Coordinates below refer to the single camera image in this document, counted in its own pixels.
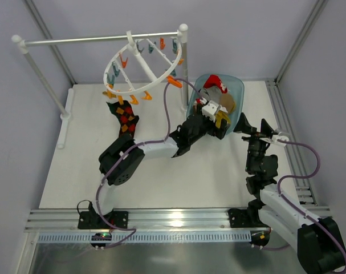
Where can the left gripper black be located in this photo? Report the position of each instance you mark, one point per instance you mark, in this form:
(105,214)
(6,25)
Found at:
(211,125)

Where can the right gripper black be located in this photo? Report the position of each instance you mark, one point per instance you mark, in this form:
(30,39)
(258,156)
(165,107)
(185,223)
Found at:
(254,135)

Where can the mustard yellow sock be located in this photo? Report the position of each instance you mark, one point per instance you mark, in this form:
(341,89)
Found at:
(222,119)

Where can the blue plastic basin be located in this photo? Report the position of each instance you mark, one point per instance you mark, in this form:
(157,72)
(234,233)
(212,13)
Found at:
(236,89)

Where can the orange clothes peg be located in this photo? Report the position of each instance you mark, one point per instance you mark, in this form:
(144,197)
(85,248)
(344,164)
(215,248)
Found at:
(147,96)

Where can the white round clip hanger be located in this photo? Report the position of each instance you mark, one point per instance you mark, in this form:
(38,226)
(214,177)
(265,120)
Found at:
(117,65)

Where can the tan sock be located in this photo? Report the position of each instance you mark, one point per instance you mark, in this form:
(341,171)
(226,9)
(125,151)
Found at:
(227,101)

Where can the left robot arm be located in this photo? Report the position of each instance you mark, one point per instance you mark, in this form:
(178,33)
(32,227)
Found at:
(121,159)

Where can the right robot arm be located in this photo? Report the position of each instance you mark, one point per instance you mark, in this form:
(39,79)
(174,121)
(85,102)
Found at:
(317,241)

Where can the grey striped sock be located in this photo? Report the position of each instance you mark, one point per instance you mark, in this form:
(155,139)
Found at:
(212,93)

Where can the red white sock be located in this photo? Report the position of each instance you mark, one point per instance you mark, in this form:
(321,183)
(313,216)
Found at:
(215,81)

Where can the argyle black red sock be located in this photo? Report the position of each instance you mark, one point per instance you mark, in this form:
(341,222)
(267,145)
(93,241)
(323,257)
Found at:
(127,119)

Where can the green clothes peg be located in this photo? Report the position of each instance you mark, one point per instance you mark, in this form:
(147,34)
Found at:
(110,79)

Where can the white clothes rack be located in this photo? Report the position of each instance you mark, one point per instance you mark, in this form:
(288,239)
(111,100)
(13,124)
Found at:
(180,75)

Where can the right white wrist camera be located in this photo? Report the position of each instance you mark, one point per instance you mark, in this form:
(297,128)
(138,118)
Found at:
(280,137)

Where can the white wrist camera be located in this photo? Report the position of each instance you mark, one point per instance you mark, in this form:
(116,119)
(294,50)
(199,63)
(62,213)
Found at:
(280,137)
(210,108)

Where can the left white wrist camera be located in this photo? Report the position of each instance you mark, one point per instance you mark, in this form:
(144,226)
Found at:
(210,108)

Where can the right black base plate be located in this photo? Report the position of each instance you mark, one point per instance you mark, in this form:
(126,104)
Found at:
(244,218)

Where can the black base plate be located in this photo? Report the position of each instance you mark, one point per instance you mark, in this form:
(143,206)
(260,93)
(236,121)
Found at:
(92,220)
(244,218)

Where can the slotted grey cable duct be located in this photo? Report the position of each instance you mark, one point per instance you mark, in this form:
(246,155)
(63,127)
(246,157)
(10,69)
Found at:
(146,237)

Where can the aluminium mounting rail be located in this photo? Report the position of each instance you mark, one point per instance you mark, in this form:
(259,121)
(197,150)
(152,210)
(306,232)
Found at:
(141,219)

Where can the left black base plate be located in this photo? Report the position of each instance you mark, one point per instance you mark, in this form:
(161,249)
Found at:
(92,220)

